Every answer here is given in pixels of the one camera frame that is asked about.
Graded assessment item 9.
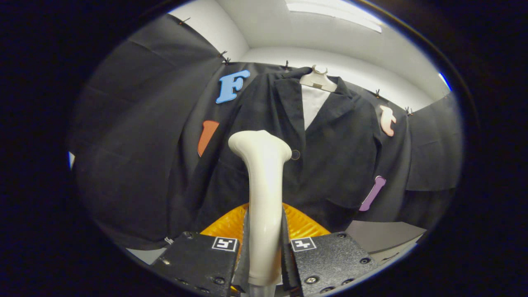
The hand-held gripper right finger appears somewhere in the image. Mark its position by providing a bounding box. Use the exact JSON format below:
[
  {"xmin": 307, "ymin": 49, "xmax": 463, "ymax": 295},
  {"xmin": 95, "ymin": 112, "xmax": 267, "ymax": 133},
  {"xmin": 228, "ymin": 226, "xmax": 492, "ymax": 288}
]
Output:
[{"xmin": 282, "ymin": 202, "xmax": 382, "ymax": 297}]

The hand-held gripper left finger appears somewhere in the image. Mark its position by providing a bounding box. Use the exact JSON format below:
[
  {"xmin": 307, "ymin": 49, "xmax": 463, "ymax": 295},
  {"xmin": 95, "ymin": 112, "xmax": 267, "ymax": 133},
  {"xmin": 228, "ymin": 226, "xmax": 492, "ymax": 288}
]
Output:
[{"xmin": 151, "ymin": 202, "xmax": 250, "ymax": 297}]

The white garment steamer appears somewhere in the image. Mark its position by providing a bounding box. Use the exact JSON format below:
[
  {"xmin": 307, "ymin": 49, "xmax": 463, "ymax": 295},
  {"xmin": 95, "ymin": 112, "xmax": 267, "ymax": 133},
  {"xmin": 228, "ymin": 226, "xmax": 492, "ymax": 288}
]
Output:
[{"xmin": 228, "ymin": 130, "xmax": 292, "ymax": 297}]

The black suit jacket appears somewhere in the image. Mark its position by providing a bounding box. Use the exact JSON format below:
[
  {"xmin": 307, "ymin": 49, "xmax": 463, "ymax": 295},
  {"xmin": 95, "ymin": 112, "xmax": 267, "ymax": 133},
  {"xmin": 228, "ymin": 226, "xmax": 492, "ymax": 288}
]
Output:
[{"xmin": 167, "ymin": 66, "xmax": 384, "ymax": 244}]

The white shirt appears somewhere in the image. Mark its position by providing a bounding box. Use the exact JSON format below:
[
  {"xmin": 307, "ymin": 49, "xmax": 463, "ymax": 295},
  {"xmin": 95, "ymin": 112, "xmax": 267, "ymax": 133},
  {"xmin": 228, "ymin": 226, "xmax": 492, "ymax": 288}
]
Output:
[{"xmin": 301, "ymin": 85, "xmax": 332, "ymax": 130}]

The white clothes hanger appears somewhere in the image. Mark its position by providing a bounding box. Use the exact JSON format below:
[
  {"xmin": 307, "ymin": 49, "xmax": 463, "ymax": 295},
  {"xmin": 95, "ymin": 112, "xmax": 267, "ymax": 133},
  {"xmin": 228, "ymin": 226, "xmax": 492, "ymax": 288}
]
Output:
[{"xmin": 299, "ymin": 65, "xmax": 338, "ymax": 93}]

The grey cabinet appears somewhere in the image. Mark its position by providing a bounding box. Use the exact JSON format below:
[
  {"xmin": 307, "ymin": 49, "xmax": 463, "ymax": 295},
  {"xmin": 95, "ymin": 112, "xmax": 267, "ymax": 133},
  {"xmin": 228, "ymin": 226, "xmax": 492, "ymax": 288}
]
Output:
[{"xmin": 344, "ymin": 220, "xmax": 427, "ymax": 264}]

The black backdrop cloth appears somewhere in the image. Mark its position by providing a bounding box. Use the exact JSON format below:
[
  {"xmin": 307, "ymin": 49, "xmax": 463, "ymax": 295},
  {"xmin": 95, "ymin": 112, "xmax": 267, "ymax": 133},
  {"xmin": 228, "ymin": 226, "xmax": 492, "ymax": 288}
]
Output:
[{"xmin": 68, "ymin": 13, "xmax": 464, "ymax": 252}]

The ceiling light panel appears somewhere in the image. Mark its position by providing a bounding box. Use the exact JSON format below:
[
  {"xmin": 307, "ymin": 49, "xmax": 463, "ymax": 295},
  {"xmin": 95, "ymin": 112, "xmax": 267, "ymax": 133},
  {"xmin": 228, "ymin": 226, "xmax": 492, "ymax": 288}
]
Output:
[{"xmin": 285, "ymin": 0, "xmax": 384, "ymax": 33}]

